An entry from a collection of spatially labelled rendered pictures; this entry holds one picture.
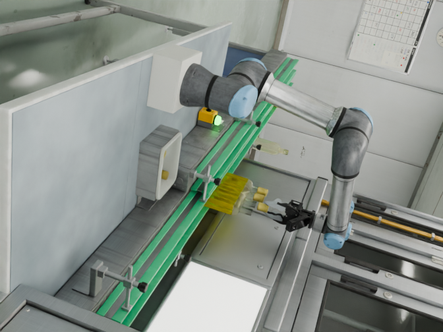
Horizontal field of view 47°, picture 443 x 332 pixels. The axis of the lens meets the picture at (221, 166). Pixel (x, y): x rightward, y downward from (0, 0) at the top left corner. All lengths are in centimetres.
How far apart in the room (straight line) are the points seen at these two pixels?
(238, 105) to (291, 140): 684
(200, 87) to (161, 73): 13
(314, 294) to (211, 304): 44
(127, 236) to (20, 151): 70
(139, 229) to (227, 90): 58
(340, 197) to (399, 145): 652
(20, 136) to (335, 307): 136
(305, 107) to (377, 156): 665
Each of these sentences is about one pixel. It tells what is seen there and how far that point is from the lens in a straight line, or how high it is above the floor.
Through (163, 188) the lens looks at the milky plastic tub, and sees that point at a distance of 195.
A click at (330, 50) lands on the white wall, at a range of 793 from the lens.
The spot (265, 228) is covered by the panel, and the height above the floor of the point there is 120.
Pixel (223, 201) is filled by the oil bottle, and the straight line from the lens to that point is 211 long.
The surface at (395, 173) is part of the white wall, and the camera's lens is 855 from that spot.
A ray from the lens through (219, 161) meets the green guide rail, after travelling 216.
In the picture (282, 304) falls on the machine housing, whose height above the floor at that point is 137.
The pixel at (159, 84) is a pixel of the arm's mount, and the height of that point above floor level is 78.
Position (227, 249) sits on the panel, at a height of 110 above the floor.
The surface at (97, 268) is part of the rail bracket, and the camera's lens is 153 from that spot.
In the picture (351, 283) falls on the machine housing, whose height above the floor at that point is 161.
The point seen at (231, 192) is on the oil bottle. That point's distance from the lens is 217.
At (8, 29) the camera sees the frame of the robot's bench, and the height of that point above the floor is 20.
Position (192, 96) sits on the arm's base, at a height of 89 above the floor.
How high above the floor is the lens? 140
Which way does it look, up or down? 12 degrees down
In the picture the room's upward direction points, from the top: 108 degrees clockwise
